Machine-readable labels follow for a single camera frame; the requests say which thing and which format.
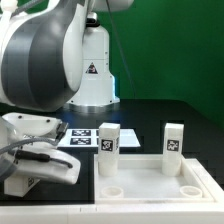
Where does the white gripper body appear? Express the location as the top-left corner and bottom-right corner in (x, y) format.
(0, 116), (82, 186)

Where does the white square tabletop tray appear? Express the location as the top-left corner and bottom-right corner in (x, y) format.
(94, 154), (215, 204)

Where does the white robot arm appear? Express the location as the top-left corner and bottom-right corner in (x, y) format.
(0, 0), (134, 184)

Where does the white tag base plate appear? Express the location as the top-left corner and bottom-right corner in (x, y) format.
(57, 128), (142, 148)

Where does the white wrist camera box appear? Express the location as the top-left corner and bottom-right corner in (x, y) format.
(3, 112), (68, 140)

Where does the black camera on stand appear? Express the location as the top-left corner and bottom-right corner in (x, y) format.
(86, 12), (100, 27)

